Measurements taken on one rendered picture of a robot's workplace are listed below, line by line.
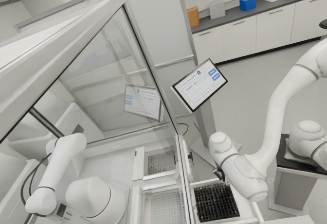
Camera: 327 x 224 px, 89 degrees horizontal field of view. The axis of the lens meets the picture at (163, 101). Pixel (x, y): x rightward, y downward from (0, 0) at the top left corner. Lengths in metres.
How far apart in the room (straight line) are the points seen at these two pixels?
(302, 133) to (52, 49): 1.26
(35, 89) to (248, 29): 3.67
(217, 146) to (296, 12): 3.51
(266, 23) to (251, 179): 3.37
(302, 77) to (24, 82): 0.85
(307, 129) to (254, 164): 0.62
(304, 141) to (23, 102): 1.29
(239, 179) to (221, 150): 0.13
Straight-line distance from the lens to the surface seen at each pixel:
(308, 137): 1.29
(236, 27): 3.68
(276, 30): 3.99
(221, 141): 0.77
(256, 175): 0.74
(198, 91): 1.59
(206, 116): 1.91
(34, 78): 0.25
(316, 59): 0.88
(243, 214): 1.23
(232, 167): 0.76
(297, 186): 1.75
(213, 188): 1.25
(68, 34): 0.33
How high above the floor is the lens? 2.02
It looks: 37 degrees down
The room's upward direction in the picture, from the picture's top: 23 degrees counter-clockwise
